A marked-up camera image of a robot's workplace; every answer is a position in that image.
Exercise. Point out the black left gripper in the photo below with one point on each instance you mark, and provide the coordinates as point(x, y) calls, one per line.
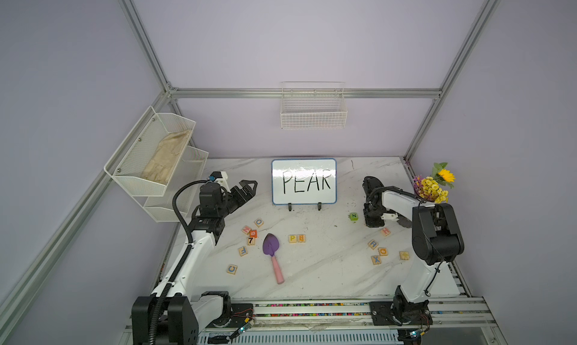
point(240, 198)

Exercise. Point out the wooden block pink H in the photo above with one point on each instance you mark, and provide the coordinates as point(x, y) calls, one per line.
point(386, 232)

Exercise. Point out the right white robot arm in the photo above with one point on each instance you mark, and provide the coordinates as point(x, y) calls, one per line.
point(436, 241)

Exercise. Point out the wooden block blue C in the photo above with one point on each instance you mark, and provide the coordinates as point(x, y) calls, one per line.
point(232, 269)

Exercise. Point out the blue framed whiteboard PEAR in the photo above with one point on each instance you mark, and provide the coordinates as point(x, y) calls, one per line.
point(304, 182)

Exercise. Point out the wooden block blue R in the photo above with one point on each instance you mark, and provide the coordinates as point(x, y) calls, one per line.
point(373, 245)

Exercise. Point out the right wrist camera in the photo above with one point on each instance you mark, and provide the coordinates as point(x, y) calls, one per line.
point(391, 217)

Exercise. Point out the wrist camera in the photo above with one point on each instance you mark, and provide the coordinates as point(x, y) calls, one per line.
point(220, 178)
point(391, 217)

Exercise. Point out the white wire wall basket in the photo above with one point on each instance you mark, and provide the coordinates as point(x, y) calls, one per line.
point(309, 105)

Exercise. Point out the beige cloth in shelf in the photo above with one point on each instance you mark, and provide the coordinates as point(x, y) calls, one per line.
point(161, 167)

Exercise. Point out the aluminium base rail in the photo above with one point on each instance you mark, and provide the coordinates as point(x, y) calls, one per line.
point(329, 314)

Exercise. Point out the white mesh wall shelf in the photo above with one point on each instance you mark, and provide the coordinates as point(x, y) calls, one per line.
point(128, 162)

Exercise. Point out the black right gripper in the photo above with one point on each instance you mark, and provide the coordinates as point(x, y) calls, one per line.
point(373, 220)

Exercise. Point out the purple trowel pink handle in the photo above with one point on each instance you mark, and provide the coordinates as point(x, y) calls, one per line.
point(270, 247)

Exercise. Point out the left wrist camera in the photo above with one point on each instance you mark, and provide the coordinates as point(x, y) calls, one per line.
point(220, 178)

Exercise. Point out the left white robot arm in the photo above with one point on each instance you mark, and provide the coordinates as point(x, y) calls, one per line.
point(172, 314)

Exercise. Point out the yellow artificial flower bouquet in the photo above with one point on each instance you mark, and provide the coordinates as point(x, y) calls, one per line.
point(435, 188)

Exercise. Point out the wooden block blue O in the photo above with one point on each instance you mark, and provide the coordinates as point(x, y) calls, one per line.
point(259, 222)

